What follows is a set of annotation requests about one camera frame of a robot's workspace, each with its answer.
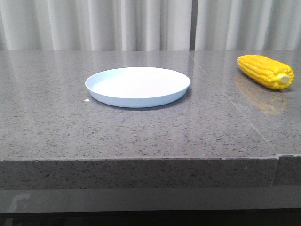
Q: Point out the light blue round plate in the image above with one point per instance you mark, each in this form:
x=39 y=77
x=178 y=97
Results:
x=137 y=87

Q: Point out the yellow corn cob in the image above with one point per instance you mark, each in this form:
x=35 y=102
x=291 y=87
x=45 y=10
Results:
x=268 y=72

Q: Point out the white pleated curtain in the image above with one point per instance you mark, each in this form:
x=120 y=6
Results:
x=150 y=25

